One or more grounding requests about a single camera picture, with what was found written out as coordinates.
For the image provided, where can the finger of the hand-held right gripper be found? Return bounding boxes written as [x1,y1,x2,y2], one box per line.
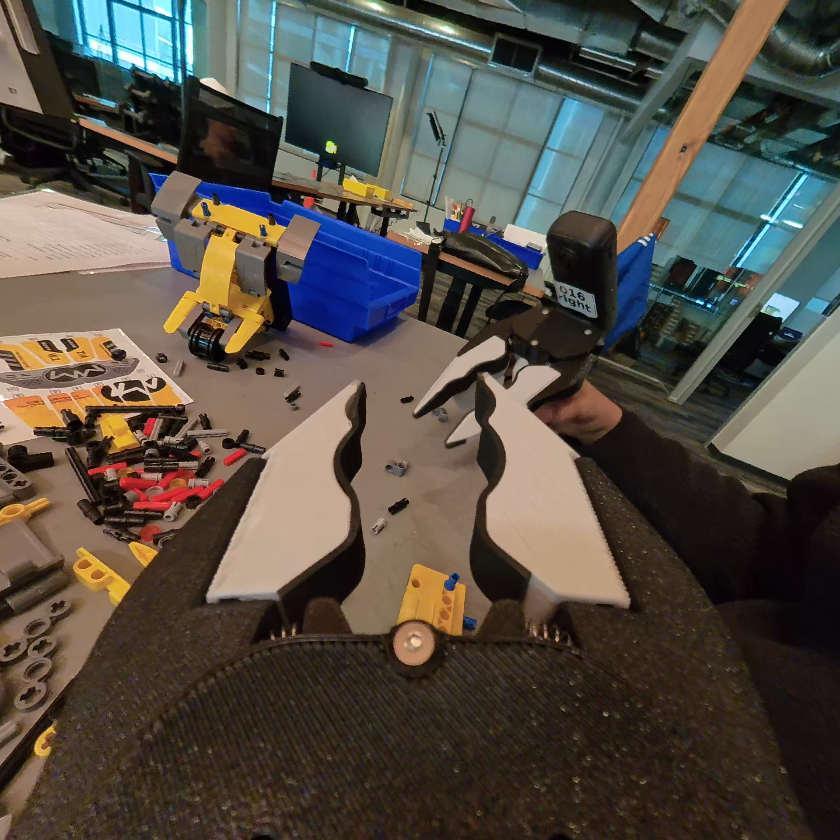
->
[446,364,563,448]
[411,335,511,420]

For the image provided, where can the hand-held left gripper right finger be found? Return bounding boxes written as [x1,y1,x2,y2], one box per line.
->
[470,373,632,634]

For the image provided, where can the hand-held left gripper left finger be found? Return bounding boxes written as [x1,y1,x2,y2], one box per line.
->
[205,382,368,631]

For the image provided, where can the person's right forearm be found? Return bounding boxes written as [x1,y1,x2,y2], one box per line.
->
[581,407,840,657]

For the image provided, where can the person's right hand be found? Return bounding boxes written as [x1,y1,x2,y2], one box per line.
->
[535,384,623,445]

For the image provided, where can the row of distant blue bins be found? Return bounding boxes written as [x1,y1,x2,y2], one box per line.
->
[443,217,546,270]

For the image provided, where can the blue panel with white print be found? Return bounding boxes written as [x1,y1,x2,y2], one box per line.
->
[600,220,670,355]

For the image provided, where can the wooden office desk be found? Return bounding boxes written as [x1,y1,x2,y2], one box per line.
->
[272,172,419,238]
[387,230,546,339]

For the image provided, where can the black bag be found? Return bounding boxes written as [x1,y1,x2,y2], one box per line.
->
[438,231,530,286]

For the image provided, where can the blue plastic bin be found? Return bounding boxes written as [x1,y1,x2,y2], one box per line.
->
[150,172,422,342]

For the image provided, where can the yellow panel with blue pins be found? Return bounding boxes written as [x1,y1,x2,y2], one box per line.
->
[397,563,476,636]

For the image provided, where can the heap of red black pegs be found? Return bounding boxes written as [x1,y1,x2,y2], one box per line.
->
[33,403,266,546]

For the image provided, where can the scattered small black pieces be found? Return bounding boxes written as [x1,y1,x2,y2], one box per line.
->
[156,348,293,379]

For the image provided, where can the yellow angled brick piece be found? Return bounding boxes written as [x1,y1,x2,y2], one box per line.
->
[72,548,132,605]

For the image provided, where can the black light stand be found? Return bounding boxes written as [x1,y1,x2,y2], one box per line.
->
[423,110,450,211]

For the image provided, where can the yellow grey toy brick model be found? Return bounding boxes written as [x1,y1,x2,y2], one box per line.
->
[151,171,322,358]

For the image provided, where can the yellow and grey sticker sheet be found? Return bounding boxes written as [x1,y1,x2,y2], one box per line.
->
[0,328,193,447]

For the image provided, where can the wooden beam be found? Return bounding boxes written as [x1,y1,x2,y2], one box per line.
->
[617,0,791,253]

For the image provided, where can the black computer monitor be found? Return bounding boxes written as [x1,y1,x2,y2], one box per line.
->
[283,62,395,179]

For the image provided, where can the black webcam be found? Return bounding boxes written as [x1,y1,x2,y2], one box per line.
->
[310,61,370,88]

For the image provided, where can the person's dark clothing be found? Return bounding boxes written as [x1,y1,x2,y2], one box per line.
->
[718,462,840,840]

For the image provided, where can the white printed paper sheet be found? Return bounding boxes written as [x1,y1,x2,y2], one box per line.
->
[0,190,173,280]

